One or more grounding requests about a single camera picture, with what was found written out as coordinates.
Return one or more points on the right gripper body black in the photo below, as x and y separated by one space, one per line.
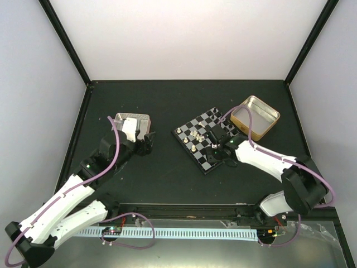
215 157

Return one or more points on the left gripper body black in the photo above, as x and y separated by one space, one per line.
144 148

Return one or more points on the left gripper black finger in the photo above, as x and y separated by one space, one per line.
149 137
140 135

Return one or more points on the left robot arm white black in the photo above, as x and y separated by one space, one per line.
37 237

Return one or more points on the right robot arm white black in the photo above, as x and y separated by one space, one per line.
302 185

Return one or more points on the black chess pieces row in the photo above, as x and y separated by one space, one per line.
214 118

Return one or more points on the checkered chess board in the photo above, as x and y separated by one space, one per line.
199 157

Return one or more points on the white chess pieces pile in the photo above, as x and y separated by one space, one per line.
197 132

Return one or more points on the left circuit board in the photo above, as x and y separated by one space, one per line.
112 231

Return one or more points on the circuit board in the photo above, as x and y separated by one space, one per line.
112 231
268 233

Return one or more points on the right circuit board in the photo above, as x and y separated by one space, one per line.
268 233

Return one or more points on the silver tin tray pink rim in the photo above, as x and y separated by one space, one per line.
144 121

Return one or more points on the gold tin box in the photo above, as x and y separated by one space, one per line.
264 117

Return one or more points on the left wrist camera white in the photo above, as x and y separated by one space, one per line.
130 128

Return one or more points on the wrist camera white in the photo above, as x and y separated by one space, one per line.
130 128
218 137

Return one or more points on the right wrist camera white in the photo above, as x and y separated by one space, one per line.
218 137

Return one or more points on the light blue slotted cable duct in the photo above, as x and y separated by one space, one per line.
175 233

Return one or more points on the black mounting rail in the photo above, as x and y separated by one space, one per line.
243 215

